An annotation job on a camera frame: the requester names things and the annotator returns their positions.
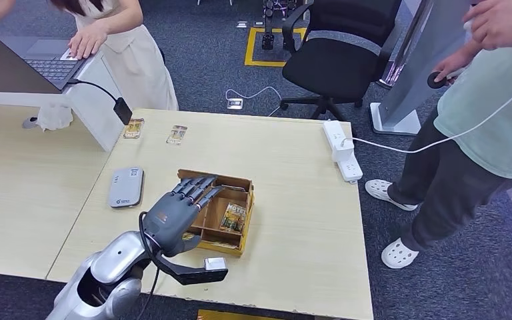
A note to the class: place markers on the person's left hand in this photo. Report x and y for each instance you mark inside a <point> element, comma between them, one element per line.
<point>503,22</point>
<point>86,42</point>

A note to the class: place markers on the white perforated clog shoe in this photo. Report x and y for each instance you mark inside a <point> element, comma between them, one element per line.
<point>386,194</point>
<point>397,254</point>

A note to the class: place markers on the wooden compartment box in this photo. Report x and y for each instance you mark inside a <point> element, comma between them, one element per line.
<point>227,240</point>

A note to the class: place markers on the white crumpled tissue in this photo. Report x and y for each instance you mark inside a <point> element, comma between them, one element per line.
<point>55,118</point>

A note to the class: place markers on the person's right hand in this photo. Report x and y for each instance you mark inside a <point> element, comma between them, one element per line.
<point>450,66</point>

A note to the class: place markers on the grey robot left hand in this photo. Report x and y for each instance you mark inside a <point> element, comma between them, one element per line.
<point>170,218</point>

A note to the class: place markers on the white power strip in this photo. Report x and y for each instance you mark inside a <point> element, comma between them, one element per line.
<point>350,170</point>

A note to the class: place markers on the person's left forearm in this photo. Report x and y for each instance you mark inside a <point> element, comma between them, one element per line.
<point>121,20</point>

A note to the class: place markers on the dark grey laptop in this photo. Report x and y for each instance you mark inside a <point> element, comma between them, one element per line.
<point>39,66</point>

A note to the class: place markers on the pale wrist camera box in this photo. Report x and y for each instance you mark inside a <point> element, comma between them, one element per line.
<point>215,264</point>

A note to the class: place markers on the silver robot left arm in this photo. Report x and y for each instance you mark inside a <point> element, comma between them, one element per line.
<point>110,265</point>

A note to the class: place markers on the black laptop power adapter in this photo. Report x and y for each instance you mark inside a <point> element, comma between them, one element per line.
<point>123,111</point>

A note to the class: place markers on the black wheeled equipment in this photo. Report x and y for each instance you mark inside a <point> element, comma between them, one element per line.
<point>268,40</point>

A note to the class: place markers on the grey card reader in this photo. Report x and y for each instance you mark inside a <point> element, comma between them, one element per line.
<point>125,187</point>

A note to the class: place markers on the metal floor socket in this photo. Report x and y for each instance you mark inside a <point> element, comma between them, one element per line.
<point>234,104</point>

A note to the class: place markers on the grey metal floor stand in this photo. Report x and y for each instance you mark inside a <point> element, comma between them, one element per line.
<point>415,75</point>

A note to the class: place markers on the white charger plug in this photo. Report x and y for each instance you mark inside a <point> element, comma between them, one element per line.
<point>343,152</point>

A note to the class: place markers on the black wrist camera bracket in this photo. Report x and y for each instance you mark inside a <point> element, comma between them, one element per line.
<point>190,276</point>

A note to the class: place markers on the white reception counter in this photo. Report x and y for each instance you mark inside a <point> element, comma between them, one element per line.
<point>92,110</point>

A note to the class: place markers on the black office chair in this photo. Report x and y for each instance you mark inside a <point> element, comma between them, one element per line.
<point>331,66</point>

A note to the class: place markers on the person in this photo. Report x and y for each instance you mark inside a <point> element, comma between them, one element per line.
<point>141,66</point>
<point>485,132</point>

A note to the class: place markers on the black round hand controller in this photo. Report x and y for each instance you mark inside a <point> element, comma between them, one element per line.
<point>436,80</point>

